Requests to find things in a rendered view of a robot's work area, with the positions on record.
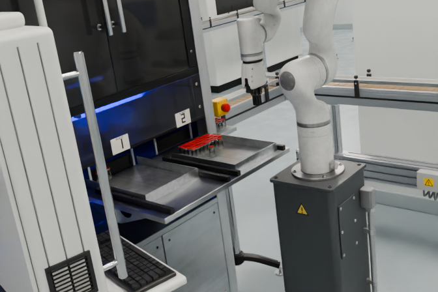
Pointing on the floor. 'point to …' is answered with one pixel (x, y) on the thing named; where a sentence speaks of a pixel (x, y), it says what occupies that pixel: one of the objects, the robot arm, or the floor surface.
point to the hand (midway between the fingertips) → (257, 100)
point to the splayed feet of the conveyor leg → (259, 261)
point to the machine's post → (204, 126)
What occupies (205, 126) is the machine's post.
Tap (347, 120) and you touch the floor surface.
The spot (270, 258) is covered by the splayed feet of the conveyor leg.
